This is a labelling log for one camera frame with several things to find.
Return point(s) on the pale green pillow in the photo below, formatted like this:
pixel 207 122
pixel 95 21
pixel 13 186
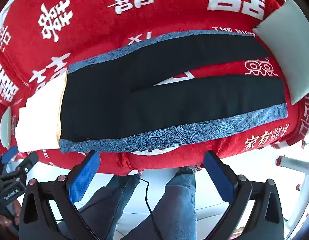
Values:
pixel 285 50
pixel 5 127

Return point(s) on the red printed blanket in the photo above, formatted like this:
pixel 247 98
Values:
pixel 154 7

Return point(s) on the person's left hand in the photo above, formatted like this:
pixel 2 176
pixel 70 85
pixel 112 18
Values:
pixel 8 221

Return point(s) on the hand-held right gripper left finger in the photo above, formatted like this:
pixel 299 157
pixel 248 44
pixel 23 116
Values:
pixel 85 175

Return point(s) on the person's leg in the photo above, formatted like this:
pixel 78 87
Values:
pixel 174 205
pixel 112 200

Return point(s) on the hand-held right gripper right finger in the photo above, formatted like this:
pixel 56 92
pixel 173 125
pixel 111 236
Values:
pixel 219 177

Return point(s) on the black pants with blue trim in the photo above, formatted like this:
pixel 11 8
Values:
pixel 149 100

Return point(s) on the person's right leg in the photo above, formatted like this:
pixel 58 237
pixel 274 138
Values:
pixel 174 205

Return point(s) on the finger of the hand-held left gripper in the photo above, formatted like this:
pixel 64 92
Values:
pixel 10 153
pixel 28 163

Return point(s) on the cream folded cloth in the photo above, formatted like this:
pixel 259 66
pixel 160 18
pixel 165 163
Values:
pixel 42 122

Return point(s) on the white furniture frame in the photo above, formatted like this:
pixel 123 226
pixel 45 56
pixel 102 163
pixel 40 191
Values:
pixel 298 172

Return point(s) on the person's left leg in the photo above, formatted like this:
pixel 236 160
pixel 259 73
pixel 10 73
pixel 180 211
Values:
pixel 112 200

